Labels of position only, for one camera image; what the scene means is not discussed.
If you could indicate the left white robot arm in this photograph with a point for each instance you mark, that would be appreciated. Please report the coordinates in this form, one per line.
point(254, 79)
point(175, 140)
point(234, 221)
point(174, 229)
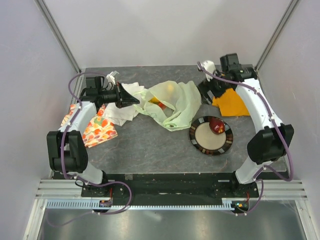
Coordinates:
point(67, 152)

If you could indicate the grey slotted cable duct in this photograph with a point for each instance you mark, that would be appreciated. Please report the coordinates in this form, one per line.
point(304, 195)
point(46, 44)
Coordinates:
point(96, 204)

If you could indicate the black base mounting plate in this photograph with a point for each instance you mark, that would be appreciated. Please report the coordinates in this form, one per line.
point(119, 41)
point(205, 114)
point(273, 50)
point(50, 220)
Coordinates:
point(219, 185)

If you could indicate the right aluminium frame post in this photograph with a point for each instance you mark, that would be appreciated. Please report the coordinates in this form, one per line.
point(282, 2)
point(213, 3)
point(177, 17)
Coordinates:
point(289, 11)

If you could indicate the orange red fake fruit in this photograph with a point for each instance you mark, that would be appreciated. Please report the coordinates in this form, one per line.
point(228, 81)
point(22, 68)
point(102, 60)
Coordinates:
point(162, 106)

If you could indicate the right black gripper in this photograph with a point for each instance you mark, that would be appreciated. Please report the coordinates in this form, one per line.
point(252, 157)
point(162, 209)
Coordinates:
point(204, 87)

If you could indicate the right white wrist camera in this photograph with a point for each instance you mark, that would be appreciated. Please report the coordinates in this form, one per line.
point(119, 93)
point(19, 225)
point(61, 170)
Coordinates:
point(210, 67)

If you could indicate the dark red fake apple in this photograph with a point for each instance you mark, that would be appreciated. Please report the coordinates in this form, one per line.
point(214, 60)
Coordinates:
point(216, 125)

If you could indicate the dark rimmed ceramic plate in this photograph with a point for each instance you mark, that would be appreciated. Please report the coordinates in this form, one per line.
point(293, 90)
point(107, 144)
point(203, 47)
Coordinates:
point(206, 141)

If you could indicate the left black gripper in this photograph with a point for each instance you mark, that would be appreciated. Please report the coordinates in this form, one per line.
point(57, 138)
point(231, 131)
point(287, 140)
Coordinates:
point(123, 98)

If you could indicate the white crumpled cloth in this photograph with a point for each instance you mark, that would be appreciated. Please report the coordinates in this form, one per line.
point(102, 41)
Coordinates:
point(118, 116)

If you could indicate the left aluminium frame post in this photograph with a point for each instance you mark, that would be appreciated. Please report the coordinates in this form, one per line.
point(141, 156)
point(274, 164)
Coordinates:
point(46, 13)

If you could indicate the aluminium front rail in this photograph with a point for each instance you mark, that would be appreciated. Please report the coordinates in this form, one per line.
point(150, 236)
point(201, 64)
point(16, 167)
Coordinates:
point(273, 190)

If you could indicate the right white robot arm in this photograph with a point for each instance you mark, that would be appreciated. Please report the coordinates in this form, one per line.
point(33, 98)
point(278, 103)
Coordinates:
point(269, 148)

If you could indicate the yellow fake fruit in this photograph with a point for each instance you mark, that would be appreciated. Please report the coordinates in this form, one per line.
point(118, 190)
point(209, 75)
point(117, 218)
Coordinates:
point(154, 100)

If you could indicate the aluminium frame post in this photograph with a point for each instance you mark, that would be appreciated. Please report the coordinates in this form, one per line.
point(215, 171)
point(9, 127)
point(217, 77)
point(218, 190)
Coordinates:
point(289, 11)
point(46, 13)

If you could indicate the orange floral cloth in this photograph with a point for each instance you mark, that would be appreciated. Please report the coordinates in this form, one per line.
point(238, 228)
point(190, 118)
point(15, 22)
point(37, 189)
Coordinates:
point(98, 130)

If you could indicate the light green plastic bag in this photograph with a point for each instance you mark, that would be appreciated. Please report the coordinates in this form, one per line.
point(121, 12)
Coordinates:
point(183, 101)

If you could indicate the orange folded cloth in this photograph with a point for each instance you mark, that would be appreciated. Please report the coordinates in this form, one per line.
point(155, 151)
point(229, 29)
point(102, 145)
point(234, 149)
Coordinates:
point(230, 104)

